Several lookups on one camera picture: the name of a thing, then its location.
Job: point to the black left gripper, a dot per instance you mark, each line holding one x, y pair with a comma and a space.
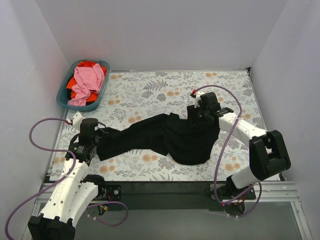
100, 135

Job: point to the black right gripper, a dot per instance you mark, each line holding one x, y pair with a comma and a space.
196, 118

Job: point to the black t shirt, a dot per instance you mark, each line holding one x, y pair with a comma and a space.
165, 134

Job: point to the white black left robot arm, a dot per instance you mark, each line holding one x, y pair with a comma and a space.
75, 189

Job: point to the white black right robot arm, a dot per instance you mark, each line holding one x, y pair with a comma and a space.
268, 155

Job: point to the orange t shirt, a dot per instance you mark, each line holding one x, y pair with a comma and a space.
72, 85

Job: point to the teal plastic laundry basket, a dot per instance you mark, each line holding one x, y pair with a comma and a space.
62, 99

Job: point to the pink t shirt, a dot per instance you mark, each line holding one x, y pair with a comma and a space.
86, 82

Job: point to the floral patterned table mat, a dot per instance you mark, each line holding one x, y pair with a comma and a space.
130, 97

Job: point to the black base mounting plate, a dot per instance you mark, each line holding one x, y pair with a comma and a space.
161, 195

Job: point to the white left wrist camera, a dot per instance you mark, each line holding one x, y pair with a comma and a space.
75, 121

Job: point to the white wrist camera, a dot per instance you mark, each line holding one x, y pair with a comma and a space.
75, 121
196, 94

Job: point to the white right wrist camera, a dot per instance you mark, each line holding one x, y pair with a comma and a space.
196, 94

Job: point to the aluminium frame rail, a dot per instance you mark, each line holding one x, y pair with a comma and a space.
275, 192

